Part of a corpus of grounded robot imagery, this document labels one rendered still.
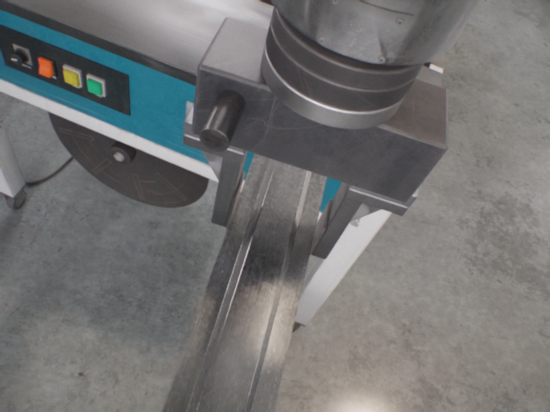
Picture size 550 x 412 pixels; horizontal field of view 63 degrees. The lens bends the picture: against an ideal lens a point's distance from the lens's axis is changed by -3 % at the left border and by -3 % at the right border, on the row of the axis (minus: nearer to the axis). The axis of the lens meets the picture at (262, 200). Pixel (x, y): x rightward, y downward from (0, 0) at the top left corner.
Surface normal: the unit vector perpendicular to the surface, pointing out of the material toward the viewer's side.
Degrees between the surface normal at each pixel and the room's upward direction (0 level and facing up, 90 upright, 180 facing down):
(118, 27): 0
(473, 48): 0
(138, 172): 83
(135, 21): 0
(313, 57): 90
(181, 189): 90
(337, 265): 90
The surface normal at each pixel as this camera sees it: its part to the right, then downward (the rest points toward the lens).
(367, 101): 0.20, 0.83
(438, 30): 0.43, 0.79
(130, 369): 0.18, -0.56
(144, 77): -0.34, 0.73
